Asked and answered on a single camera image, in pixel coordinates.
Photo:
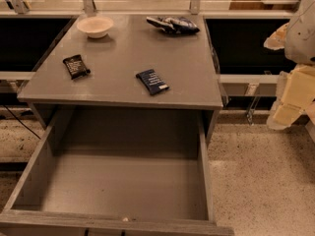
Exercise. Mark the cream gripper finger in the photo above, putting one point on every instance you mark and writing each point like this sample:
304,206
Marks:
295,92
276,40

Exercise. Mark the white bowl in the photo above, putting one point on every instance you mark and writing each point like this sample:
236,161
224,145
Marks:
95,27

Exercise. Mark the blue white chip bag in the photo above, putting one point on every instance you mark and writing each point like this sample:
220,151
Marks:
174,25

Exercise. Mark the blue rxbar blueberry wrapper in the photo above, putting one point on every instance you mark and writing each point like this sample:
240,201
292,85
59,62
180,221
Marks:
152,81

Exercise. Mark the open grey top drawer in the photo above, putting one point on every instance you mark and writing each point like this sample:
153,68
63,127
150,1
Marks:
101,171

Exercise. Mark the grey cabinet with flat top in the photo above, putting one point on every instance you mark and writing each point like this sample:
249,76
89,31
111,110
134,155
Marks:
110,106

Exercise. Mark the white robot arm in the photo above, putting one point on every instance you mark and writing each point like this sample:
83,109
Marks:
295,90

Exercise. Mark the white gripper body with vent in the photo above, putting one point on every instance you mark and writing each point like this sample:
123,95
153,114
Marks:
302,39

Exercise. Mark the metal railing frame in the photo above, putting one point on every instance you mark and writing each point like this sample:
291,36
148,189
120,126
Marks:
207,8

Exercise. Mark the black snack bar wrapper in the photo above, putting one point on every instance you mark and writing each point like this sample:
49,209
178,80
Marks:
76,66

